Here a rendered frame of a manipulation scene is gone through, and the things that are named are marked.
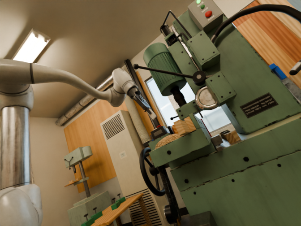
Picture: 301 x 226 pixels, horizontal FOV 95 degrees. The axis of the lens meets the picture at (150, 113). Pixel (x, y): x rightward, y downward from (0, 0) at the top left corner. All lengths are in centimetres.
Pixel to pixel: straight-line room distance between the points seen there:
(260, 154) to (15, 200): 79
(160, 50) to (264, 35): 158
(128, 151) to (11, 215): 180
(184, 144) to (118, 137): 193
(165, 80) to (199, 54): 24
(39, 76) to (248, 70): 96
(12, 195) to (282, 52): 234
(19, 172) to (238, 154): 88
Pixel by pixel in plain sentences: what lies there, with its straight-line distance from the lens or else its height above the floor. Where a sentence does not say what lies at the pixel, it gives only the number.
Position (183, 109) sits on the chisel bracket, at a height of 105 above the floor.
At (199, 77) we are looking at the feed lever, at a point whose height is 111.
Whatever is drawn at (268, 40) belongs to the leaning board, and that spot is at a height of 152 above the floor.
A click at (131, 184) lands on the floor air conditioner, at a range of 235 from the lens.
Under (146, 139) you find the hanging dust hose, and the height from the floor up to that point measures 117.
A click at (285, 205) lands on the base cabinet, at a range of 67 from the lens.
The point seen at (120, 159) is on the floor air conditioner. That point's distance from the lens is 237.
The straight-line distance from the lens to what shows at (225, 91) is 64.
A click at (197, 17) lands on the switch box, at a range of 85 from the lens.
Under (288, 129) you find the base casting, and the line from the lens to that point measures 64.
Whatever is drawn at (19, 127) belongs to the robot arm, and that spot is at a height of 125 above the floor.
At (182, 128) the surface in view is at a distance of 39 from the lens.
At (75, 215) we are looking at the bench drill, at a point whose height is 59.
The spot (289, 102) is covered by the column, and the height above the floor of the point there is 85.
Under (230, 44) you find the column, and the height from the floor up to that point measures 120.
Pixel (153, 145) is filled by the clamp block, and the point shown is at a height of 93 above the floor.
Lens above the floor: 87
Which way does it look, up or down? 17 degrees up
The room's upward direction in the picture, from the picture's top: 25 degrees counter-clockwise
